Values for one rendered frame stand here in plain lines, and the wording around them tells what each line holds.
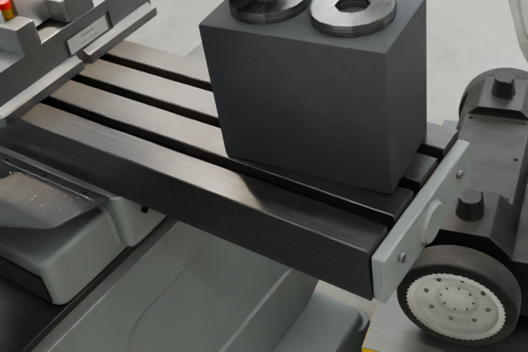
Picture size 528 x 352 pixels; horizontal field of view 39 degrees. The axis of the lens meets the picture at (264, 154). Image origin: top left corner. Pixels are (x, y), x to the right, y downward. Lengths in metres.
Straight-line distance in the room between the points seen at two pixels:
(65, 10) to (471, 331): 0.84
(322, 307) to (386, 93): 0.99
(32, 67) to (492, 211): 0.76
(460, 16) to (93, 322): 2.23
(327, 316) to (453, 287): 0.46
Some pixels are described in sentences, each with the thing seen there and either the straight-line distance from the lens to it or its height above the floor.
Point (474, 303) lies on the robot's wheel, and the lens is 1.32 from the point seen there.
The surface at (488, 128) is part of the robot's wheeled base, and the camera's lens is 1.51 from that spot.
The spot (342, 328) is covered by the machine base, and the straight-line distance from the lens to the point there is 1.66.
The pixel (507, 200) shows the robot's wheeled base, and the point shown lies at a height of 0.60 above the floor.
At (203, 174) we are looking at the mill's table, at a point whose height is 0.93.
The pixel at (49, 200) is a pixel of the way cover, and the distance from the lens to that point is 1.06.
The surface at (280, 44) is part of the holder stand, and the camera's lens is 0.79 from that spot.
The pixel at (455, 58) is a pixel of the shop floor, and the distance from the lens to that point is 2.81.
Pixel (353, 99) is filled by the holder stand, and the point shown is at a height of 1.06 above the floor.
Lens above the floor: 1.51
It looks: 38 degrees down
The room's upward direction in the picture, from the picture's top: 10 degrees counter-clockwise
